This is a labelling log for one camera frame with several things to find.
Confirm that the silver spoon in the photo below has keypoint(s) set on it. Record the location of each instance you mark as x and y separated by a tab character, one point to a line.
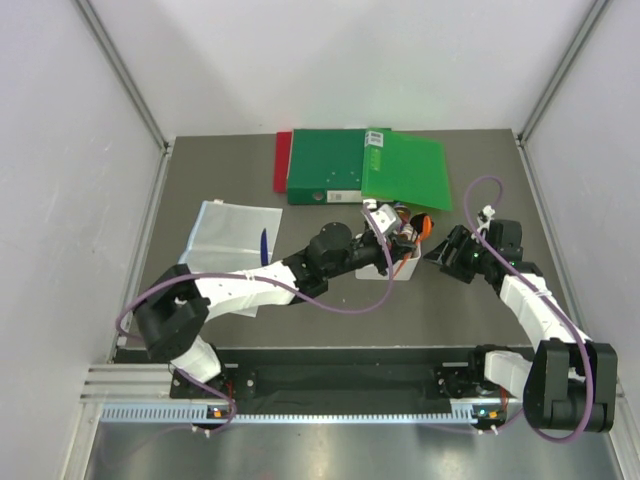
404	214

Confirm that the red folder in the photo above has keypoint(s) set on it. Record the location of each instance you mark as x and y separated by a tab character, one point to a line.
282	160

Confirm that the orange plastic spoon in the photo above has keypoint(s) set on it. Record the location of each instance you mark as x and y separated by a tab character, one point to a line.
422	225

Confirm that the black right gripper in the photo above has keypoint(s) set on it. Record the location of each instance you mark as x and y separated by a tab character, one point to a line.
460	238

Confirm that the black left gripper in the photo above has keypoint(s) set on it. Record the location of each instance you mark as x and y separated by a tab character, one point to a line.
398	247

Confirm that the dark green ring binder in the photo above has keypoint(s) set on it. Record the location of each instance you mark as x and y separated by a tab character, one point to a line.
326	166

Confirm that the dark blue table knife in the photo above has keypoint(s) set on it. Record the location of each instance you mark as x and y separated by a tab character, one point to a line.
265	253

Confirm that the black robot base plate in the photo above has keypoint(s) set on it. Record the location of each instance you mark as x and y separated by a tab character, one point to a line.
304	384

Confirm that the clear mesh zip pouch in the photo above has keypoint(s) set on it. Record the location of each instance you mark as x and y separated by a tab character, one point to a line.
225	237

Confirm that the grey slotted cable duct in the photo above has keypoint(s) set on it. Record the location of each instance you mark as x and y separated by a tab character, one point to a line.
205	414

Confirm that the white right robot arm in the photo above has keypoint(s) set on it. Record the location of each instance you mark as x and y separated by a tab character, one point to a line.
571	381

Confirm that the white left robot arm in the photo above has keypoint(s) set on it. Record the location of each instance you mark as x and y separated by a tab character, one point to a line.
172	312

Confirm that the white divided plastic container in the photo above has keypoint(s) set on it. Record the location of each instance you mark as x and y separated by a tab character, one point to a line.
403	270

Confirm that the light green plastic folder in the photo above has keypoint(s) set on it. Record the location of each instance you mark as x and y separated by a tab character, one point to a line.
405	168

